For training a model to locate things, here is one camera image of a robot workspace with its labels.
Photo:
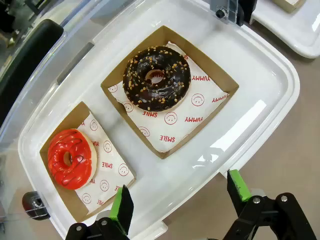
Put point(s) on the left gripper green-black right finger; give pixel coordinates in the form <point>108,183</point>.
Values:
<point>237,192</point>

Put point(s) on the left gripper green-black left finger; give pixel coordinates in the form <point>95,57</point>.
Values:
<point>125,207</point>

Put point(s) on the white red-printed wax paper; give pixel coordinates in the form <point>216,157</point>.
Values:
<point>112,160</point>
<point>200,120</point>

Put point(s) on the chocolate donut with nut crumbs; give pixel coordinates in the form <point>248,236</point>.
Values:
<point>140,95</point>

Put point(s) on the brown cardboard donut box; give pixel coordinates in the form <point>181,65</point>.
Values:
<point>72,120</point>
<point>157,37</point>
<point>287,5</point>

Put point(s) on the red glazed donut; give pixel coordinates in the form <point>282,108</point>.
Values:
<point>57,160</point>

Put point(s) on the white plastic display tray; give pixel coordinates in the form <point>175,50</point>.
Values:
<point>300,32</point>
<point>200,155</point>

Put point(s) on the black lid hinge knob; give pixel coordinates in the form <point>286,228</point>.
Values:
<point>30,201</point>
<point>242,13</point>

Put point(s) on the clear plastic display lid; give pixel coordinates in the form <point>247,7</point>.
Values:
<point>77,27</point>

